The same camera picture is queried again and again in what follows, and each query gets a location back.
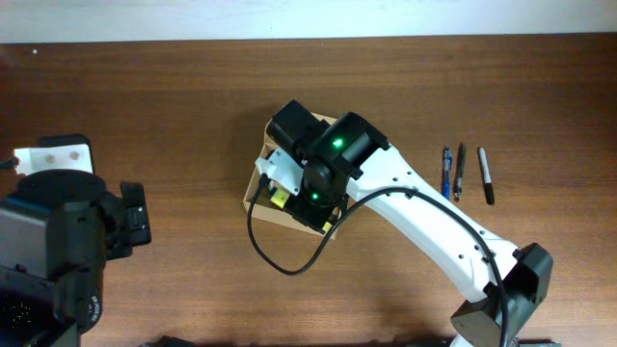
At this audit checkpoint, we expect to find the yellow highlighter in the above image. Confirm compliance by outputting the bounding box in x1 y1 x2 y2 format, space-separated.
270 188 333 232

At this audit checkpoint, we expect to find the blue pen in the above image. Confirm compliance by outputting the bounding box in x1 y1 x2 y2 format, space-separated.
442 147 453 200

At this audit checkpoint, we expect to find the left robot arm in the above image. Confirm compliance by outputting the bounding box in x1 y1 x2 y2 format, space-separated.
1 134 151 346

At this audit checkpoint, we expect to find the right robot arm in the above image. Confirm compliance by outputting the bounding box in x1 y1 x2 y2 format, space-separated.
256 100 553 346

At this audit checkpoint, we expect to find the cardboard box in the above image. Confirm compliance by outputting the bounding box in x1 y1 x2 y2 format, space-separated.
244 122 325 236

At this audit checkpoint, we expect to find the black pen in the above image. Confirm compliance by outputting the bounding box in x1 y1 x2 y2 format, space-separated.
453 143 467 201

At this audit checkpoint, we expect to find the black marker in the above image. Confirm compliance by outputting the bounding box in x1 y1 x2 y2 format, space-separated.
478 147 495 205

